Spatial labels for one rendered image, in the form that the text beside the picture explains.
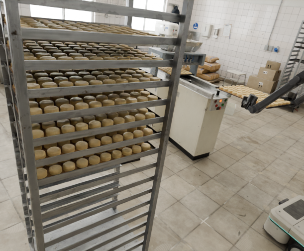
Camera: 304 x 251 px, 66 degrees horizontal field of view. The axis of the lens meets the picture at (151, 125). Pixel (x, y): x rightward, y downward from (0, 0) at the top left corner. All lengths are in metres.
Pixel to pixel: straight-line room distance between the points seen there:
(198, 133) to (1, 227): 2.05
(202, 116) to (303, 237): 1.41
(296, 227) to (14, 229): 2.16
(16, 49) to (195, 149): 2.40
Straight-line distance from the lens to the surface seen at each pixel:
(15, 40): 0.76
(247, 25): 7.11
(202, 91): 2.68
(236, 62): 7.19
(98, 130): 0.97
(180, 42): 1.02
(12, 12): 0.76
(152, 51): 3.11
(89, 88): 0.88
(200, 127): 2.73
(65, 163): 1.09
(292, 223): 2.27
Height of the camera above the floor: 1.60
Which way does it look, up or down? 26 degrees down
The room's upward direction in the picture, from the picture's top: 8 degrees clockwise
